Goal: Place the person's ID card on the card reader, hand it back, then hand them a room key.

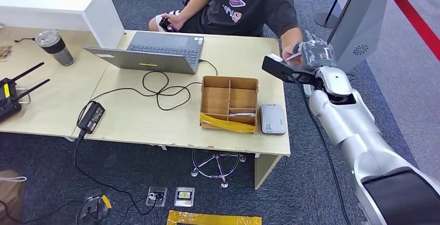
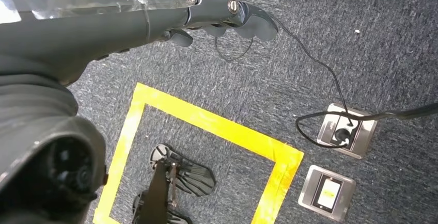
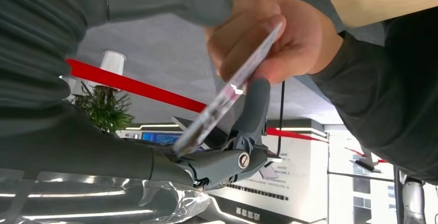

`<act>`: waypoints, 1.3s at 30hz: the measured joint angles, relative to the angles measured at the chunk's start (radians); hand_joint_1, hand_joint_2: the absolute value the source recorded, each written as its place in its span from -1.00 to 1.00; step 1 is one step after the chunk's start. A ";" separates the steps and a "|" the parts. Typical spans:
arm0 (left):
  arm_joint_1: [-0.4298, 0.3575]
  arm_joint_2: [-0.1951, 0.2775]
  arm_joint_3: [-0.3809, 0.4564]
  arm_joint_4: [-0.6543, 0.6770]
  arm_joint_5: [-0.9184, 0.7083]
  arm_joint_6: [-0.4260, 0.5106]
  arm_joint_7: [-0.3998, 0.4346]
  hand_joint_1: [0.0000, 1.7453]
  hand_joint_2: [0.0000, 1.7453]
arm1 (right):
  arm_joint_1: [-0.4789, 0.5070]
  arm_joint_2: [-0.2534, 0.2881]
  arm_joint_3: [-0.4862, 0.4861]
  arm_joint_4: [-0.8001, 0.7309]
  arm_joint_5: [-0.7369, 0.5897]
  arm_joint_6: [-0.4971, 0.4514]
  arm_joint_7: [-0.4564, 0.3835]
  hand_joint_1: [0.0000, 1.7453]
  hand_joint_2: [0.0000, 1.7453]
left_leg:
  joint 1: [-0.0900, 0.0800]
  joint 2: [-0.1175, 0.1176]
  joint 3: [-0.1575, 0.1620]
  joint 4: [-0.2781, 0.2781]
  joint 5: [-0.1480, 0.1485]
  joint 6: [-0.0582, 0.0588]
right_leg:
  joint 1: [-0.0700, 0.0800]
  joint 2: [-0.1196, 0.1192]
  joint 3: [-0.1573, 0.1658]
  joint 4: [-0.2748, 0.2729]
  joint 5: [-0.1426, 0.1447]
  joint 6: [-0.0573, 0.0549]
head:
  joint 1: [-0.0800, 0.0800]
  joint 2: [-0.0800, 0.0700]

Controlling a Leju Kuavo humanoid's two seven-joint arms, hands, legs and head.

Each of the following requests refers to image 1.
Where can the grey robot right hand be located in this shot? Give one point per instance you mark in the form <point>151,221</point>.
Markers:
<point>318,57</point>

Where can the person's left hand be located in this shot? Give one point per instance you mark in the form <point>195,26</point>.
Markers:
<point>288,49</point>

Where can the person's right hand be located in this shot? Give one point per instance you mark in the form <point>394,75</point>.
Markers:
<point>177,20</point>

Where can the dark smartphone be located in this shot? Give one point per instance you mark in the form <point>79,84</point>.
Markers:
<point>168,25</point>

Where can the white ID card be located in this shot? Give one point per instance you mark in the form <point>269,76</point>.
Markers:
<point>293,57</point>

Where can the white room key card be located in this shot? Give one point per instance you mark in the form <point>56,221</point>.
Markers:
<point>240,114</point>

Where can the wooden divided box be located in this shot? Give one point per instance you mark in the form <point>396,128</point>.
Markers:
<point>215,101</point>

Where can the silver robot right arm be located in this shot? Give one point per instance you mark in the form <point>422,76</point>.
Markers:
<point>347,120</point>

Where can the person's left forearm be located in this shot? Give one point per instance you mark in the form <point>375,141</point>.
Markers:
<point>291,36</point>

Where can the person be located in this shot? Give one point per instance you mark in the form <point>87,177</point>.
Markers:
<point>247,7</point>

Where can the white grey card reader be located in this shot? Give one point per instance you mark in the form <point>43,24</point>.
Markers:
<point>272,120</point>

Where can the grey laptop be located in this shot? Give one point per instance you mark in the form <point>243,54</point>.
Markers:
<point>165,45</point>

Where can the stanchion with black pole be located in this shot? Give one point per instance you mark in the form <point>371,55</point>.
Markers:
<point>325,19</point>

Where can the grey kiosk stand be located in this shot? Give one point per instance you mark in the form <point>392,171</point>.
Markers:
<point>361,20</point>

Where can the yellow tape band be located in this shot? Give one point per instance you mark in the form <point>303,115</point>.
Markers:
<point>227,125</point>

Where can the steel tumbler with clear lid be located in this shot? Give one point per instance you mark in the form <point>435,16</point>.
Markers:
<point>57,50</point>

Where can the white counter block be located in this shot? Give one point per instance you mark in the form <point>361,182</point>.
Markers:
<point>51,0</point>

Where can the chrome stool base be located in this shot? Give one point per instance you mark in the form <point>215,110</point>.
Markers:
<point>215,155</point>

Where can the black laptop power adapter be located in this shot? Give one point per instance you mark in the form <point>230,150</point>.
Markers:
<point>90,117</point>

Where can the floor socket with yellow label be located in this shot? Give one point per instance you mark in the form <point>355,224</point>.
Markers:
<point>184,196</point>

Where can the floor socket with plug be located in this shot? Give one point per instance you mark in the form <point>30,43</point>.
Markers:
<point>153,199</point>

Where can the black router with antennas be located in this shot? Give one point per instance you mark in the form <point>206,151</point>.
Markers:
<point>7,103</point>

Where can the brown paper bag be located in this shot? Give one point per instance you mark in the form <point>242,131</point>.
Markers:
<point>10,196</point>

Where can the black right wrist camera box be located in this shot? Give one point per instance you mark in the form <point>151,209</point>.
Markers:
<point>278,69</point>

